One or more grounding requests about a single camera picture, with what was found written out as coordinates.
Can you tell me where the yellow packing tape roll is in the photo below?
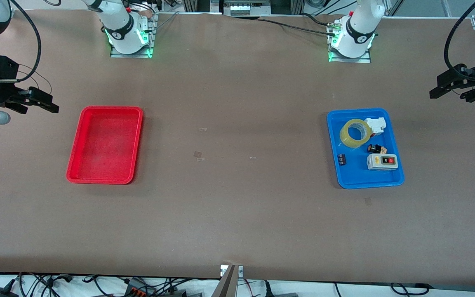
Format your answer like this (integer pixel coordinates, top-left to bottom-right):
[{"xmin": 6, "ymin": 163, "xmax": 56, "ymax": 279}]
[{"xmin": 340, "ymin": 119, "xmax": 373, "ymax": 148}]

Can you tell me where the red plastic tray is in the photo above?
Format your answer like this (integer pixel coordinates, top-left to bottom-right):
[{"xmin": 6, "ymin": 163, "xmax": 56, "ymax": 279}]
[{"xmin": 66, "ymin": 106, "xmax": 144, "ymax": 185}]

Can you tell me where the white circuit breaker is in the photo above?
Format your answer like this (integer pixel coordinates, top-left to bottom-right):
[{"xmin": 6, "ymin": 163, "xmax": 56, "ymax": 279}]
[{"xmin": 364, "ymin": 117, "xmax": 387, "ymax": 137}]

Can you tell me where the blue plastic tray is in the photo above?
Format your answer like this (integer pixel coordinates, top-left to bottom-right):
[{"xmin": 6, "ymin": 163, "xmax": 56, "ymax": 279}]
[{"xmin": 327, "ymin": 108, "xmax": 405, "ymax": 189}]

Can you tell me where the orange black power strip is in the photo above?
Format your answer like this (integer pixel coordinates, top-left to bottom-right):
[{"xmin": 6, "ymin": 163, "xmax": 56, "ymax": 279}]
[{"xmin": 123, "ymin": 277, "xmax": 158, "ymax": 297}]

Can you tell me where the thin black wire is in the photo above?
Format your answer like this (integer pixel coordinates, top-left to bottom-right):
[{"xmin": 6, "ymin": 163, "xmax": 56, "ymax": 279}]
[{"xmin": 17, "ymin": 64, "xmax": 52, "ymax": 94}]

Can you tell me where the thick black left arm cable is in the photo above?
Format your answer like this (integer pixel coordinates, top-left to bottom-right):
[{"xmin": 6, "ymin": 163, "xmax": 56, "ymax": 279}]
[{"xmin": 444, "ymin": 0, "xmax": 475, "ymax": 82}]

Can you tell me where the grey on-off switch box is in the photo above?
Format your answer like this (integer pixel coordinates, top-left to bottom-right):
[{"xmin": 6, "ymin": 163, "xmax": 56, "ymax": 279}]
[{"xmin": 367, "ymin": 153, "xmax": 399, "ymax": 171}]

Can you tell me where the black cable across table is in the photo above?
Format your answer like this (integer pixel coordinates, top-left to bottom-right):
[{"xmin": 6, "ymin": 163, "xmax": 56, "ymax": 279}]
[{"xmin": 256, "ymin": 16, "xmax": 339, "ymax": 35}]

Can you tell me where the aluminium frame rig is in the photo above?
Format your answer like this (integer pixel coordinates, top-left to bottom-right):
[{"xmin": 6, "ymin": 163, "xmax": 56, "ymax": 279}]
[{"xmin": 182, "ymin": 0, "xmax": 304, "ymax": 17}]

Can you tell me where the camera mount post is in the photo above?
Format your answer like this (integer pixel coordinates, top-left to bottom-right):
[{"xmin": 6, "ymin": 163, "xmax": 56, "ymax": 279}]
[{"xmin": 211, "ymin": 265, "xmax": 244, "ymax": 297}]

